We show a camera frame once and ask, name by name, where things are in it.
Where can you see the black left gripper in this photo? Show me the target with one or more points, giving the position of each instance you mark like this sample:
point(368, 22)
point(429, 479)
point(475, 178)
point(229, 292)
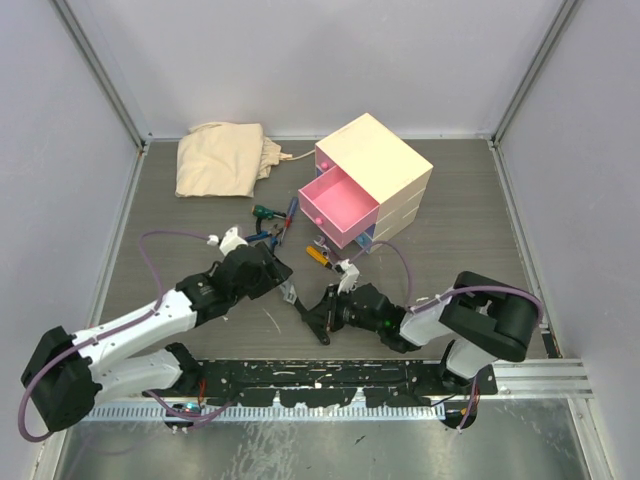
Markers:
point(273, 273)

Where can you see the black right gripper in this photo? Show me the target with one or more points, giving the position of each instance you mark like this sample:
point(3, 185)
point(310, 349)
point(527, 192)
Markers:
point(329, 305)

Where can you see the black adjustable wrench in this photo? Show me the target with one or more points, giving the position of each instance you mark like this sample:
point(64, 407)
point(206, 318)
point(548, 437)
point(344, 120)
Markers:
point(290, 296)

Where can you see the orange handle screwdriver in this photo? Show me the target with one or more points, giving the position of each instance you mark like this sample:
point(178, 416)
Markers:
point(325, 257)

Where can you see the pastel mini drawer chest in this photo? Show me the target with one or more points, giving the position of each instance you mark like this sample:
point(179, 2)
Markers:
point(369, 183)

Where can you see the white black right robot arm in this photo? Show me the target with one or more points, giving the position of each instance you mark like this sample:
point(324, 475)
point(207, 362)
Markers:
point(492, 321)

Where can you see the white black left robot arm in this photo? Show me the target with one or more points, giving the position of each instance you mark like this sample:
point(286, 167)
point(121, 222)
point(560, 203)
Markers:
point(69, 374)

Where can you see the silver combination wrench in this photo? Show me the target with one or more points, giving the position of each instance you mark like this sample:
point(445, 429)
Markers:
point(323, 242)

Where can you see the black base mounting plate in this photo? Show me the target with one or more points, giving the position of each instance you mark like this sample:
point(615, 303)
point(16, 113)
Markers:
point(259, 383)

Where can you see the beige folded cloth bag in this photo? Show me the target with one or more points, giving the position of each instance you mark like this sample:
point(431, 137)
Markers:
point(222, 159)

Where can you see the blue handle pliers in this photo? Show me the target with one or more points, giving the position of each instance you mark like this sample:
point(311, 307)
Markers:
point(272, 236)

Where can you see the blue red handle screwdriver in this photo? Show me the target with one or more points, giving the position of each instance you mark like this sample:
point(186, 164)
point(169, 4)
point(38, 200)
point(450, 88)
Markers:
point(290, 213)

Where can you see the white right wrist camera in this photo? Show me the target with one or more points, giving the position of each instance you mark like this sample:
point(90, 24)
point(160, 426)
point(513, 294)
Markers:
point(349, 275)

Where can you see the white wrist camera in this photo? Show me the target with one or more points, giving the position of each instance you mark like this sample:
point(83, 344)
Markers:
point(228, 242)
point(349, 275)

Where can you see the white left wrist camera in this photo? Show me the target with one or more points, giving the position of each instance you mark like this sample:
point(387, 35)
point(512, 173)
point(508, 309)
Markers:
point(228, 242)

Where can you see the green handle screwdriver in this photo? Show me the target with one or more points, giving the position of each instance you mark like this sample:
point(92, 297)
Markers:
point(262, 212)

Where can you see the light blue cable duct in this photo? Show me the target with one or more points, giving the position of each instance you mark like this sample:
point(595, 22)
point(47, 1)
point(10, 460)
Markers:
point(146, 411)

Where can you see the aluminium frame rail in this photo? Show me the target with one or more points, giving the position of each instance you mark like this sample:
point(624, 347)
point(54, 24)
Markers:
point(542, 379)

